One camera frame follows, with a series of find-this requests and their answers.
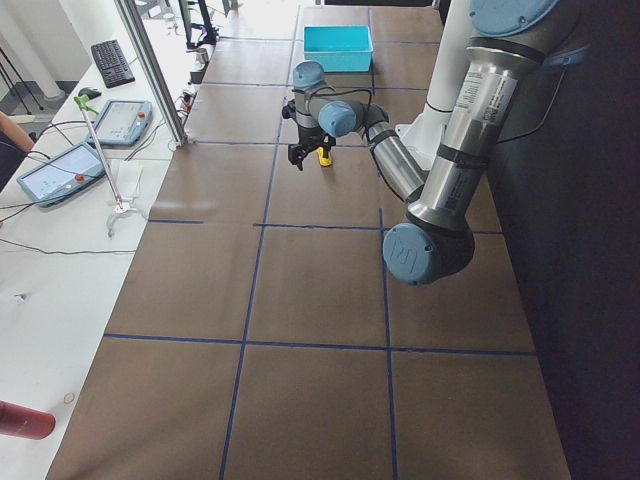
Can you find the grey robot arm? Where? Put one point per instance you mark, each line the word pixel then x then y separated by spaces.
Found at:
pixel 435 163

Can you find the grabber stick green handle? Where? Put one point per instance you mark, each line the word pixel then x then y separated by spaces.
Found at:
pixel 122 206

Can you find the far teach pendant tablet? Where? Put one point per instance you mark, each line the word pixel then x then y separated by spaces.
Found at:
pixel 121 123

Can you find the turquoise plastic bin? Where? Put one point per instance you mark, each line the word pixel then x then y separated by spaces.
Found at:
pixel 339 49

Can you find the black keyboard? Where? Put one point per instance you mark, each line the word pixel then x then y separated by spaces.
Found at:
pixel 112 64

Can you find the yellow beetle toy car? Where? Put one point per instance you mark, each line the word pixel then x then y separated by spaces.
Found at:
pixel 324 157

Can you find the red cylinder bottle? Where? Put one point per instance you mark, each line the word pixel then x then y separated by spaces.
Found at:
pixel 23 422

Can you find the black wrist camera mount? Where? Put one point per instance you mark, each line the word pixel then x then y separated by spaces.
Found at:
pixel 288 111

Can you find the near teach pendant tablet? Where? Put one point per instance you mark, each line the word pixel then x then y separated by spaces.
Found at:
pixel 57 180

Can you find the teach pendant tablet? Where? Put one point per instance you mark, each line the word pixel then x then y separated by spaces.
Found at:
pixel 121 123
pixel 57 180

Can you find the small metal cup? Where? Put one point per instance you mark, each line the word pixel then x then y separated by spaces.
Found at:
pixel 201 56

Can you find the aluminium frame post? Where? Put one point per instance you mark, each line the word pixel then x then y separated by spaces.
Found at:
pixel 151 68

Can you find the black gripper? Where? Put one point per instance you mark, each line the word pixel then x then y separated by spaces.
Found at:
pixel 305 134

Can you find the seated person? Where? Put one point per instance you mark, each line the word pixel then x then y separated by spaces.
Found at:
pixel 15 145

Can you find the black computer mouse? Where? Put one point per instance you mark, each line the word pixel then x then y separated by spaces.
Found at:
pixel 90 92

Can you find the white pedestal column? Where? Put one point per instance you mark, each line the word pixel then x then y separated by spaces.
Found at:
pixel 423 136

